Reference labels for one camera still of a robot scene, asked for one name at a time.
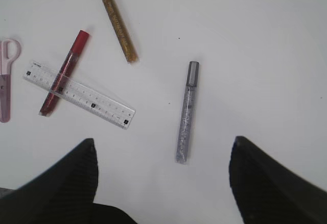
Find red glitter pen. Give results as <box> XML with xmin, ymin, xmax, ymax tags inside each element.
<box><xmin>39</xmin><ymin>30</ymin><xmax>89</xmax><ymax>116</ymax></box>

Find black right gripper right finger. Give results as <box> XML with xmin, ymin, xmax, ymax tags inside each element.
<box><xmin>228</xmin><ymin>136</ymin><xmax>326</xmax><ymax>223</ymax></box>

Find silver glitter pen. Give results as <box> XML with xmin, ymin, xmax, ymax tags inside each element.
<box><xmin>175</xmin><ymin>61</ymin><xmax>199</xmax><ymax>164</ymax></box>

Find pink scissors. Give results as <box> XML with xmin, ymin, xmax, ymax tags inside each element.
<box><xmin>1</xmin><ymin>39</ymin><xmax>21</xmax><ymax>123</ymax></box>

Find gold glitter pen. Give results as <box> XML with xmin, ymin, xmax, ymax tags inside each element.
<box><xmin>102</xmin><ymin>0</ymin><xmax>138</xmax><ymax>63</ymax></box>

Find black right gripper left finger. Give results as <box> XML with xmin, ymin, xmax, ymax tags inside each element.
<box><xmin>1</xmin><ymin>138</ymin><xmax>135</xmax><ymax>223</ymax></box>

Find clear plastic ruler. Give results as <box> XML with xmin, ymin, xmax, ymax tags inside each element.
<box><xmin>24</xmin><ymin>61</ymin><xmax>135</xmax><ymax>130</ymax></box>

